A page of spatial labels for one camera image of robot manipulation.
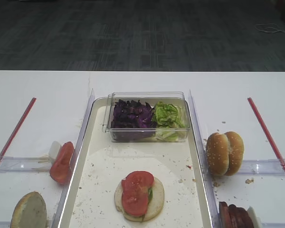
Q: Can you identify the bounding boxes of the green lettuce pieces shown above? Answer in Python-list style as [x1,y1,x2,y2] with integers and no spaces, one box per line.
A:
[152,101,185,128]

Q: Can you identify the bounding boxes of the white stopper by tomato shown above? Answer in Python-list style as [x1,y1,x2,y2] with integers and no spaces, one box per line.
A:
[48,141,61,160]

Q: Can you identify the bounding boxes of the spare tomato slices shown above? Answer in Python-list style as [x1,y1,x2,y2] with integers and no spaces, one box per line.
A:
[49,142,74,185]

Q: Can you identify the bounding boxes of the stack of meat patties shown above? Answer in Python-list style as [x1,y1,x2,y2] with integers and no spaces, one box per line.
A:
[219,201,255,228]

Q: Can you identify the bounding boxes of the white stopper by patties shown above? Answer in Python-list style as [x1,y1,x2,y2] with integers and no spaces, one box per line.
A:
[247,206,263,228]

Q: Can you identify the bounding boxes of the purple cabbage shreds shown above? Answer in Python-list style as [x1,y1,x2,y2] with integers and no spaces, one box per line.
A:
[111,99,157,128]

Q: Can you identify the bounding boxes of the clear plastic salad container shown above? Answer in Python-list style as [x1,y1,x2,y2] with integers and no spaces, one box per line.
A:
[103,92,190,142]

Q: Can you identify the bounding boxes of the white metal tray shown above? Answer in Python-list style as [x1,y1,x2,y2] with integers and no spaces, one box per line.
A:
[59,98,211,228]

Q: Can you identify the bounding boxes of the right long clear divider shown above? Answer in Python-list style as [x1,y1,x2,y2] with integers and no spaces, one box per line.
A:
[188,92,222,228]

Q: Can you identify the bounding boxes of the long clear divider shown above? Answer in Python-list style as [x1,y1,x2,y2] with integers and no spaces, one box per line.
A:
[188,92,222,228]
[51,89,95,228]

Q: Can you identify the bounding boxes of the bottom bun on tray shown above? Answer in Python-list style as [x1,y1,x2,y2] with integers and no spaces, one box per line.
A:
[114,177,164,222]

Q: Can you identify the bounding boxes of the sesame burger buns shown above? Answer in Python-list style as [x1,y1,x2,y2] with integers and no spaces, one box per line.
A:
[206,131,244,176]

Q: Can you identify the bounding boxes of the left red tape strip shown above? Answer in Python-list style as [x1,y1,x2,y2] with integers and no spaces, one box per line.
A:
[0,97,36,161]

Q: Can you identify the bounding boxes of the red tape strip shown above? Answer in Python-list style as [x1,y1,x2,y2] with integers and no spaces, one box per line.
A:
[247,97,285,172]
[0,97,36,161]

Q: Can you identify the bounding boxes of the right upper clear holder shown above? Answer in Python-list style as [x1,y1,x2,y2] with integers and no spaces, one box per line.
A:
[236,159,285,176]

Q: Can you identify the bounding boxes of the clear holder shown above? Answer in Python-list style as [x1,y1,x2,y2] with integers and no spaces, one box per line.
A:
[236,159,285,176]
[0,156,52,172]

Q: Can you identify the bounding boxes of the left long clear divider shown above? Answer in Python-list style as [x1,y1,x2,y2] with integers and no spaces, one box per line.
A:
[51,89,95,228]

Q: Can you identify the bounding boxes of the left upper clear holder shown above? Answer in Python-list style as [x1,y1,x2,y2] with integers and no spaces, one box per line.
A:
[0,156,52,172]

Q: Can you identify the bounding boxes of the bun half standing left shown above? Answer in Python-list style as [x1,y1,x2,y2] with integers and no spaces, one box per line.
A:
[10,191,48,228]

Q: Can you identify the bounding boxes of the right red tape strip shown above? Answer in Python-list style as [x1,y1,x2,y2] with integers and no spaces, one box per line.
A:
[247,97,285,172]

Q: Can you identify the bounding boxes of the white cable on floor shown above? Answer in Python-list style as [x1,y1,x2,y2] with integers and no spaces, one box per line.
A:
[255,23,285,38]

